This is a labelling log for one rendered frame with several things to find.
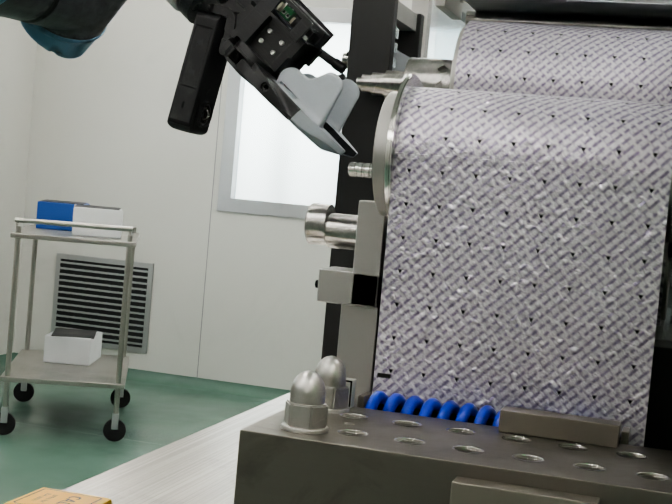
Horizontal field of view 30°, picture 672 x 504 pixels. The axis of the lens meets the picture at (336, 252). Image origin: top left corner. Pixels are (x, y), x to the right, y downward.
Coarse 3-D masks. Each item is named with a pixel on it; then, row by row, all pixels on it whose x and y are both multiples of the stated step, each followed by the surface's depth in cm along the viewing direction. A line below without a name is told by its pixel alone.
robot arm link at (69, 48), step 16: (64, 0) 117; (80, 0) 119; (96, 0) 121; (112, 0) 122; (48, 16) 117; (64, 16) 118; (80, 16) 120; (96, 16) 122; (112, 16) 124; (32, 32) 122; (48, 32) 122; (64, 32) 122; (80, 32) 122; (96, 32) 124; (48, 48) 123; (64, 48) 123; (80, 48) 124
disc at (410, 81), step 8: (408, 80) 112; (416, 80) 115; (400, 88) 111; (408, 88) 112; (400, 96) 110; (400, 104) 110; (392, 112) 109; (400, 112) 110; (392, 120) 109; (392, 128) 109; (392, 136) 109; (392, 144) 109; (392, 152) 109; (392, 160) 109; (392, 168) 110; (384, 176) 109; (384, 184) 109
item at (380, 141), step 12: (384, 108) 112; (384, 120) 111; (384, 132) 110; (384, 144) 110; (384, 156) 110; (372, 168) 111; (384, 168) 110; (372, 180) 111; (384, 192) 112; (384, 204) 113
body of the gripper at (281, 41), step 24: (192, 0) 116; (216, 0) 118; (240, 0) 117; (264, 0) 114; (288, 0) 113; (240, 24) 115; (264, 24) 115; (288, 24) 114; (312, 24) 113; (240, 48) 115; (264, 48) 115; (288, 48) 115; (312, 48) 119; (240, 72) 115
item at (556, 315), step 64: (448, 256) 108; (512, 256) 107; (576, 256) 105; (640, 256) 104; (384, 320) 110; (448, 320) 108; (512, 320) 107; (576, 320) 105; (640, 320) 104; (384, 384) 110; (448, 384) 109; (512, 384) 107; (576, 384) 106; (640, 384) 104
